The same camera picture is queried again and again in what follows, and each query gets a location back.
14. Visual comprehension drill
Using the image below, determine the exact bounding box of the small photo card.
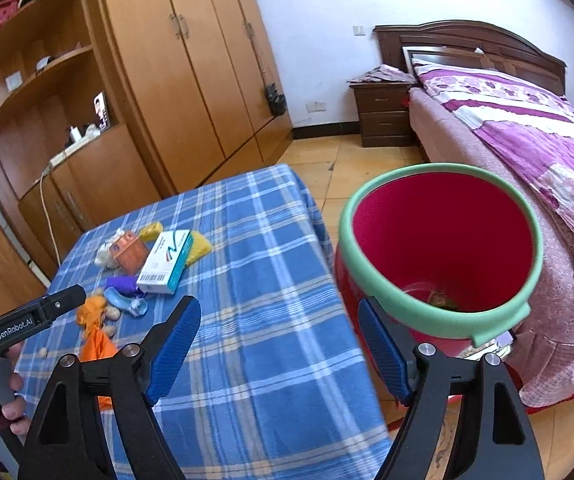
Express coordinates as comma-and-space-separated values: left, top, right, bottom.
93, 92, 111, 132

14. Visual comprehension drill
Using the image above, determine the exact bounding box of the peanut shell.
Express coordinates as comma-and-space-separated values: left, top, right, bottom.
101, 325, 116, 338
104, 306, 121, 321

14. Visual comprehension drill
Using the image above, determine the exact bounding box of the small yellow packet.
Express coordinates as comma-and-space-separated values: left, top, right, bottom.
138, 221, 165, 243

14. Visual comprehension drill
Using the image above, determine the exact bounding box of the white medicine box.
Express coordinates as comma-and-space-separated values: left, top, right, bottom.
136, 230, 194, 295

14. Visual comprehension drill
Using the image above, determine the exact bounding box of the wooden wardrobe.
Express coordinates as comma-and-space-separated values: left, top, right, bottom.
82, 0, 293, 197

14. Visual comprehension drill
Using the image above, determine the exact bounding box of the dark wooden nightstand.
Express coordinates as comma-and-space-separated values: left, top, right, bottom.
350, 81, 416, 148

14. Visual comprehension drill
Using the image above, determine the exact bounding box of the red trash bin green rim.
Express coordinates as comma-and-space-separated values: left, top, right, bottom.
335, 162, 543, 354

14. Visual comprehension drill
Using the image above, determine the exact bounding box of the light blue plastic scoop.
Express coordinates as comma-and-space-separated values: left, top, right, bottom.
104, 287, 149, 318

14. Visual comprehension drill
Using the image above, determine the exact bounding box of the black bag on wardrobe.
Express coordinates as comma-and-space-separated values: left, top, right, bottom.
264, 84, 287, 117

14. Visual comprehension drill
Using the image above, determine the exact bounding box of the orange mesh net bag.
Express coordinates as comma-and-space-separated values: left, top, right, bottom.
75, 295, 107, 340

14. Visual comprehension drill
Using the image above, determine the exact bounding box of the purple plastic wrapper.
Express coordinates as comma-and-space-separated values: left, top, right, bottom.
106, 275, 145, 297

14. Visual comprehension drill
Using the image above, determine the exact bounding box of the curved wooden shelf cabinet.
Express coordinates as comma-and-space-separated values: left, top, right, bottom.
0, 0, 160, 275

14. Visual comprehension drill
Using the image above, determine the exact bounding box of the bed with purple quilt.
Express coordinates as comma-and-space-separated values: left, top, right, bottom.
374, 20, 574, 413

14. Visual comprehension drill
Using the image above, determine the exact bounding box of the white power strip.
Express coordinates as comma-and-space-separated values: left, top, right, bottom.
47, 132, 101, 170

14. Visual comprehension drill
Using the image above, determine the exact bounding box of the white power cable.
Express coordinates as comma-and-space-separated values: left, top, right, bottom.
38, 161, 64, 266

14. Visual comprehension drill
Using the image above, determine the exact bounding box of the orange cardboard box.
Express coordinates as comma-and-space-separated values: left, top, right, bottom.
109, 231, 149, 275

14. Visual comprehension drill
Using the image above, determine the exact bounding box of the folded cloth on nightstand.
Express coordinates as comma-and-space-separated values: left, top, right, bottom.
348, 64, 415, 84

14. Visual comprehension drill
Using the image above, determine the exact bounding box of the orange waffle cloth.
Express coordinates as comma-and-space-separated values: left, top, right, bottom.
78, 326, 120, 412

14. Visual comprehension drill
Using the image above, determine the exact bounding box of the left hand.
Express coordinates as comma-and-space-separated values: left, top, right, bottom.
0, 342, 31, 440

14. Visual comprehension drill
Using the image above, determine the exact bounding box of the blue plaid tablecloth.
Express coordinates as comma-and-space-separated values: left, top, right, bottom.
13, 162, 393, 480

